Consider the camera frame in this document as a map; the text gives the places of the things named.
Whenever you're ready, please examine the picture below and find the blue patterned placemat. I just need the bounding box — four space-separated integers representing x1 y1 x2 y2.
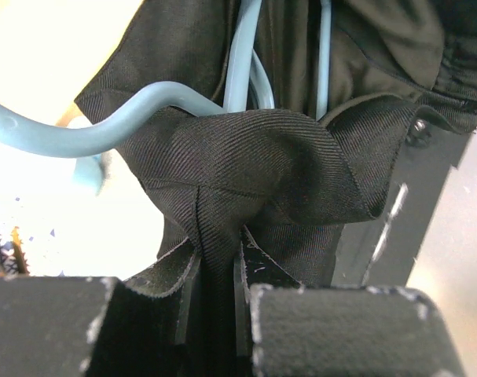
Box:
0 196 63 276

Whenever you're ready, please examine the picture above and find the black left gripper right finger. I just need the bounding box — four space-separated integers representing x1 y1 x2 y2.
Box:
233 229 465 376

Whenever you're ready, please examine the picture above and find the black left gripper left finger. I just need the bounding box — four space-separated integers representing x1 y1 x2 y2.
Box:
0 237 202 377

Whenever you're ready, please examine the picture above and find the teal plastic hanger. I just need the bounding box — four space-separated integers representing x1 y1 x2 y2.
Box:
0 0 336 196

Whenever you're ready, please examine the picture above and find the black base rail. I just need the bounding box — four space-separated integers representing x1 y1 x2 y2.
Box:
332 126 470 286

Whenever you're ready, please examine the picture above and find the black garment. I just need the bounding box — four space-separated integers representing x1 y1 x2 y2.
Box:
73 0 477 287

